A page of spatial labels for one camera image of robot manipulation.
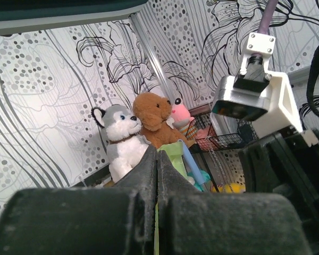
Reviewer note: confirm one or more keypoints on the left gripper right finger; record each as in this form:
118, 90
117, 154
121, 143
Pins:
194, 222

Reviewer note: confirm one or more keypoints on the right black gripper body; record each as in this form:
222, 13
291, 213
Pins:
290, 167

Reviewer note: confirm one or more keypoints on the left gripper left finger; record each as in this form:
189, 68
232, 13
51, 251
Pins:
115, 220

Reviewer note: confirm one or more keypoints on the green plastic trash bag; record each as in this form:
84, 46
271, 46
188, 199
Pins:
176, 159

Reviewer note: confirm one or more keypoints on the yellow plush toy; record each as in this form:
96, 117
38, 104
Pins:
229, 188

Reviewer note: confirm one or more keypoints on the white plush dog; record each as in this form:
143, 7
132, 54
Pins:
126, 146

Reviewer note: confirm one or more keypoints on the silver foil pouch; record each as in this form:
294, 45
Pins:
223, 125

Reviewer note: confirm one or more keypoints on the pink plush toy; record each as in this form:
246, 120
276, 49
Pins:
183, 121

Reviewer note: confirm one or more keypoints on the brown teddy bear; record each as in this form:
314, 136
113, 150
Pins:
154, 113

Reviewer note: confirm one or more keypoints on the black wire basket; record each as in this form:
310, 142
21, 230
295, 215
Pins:
235, 135

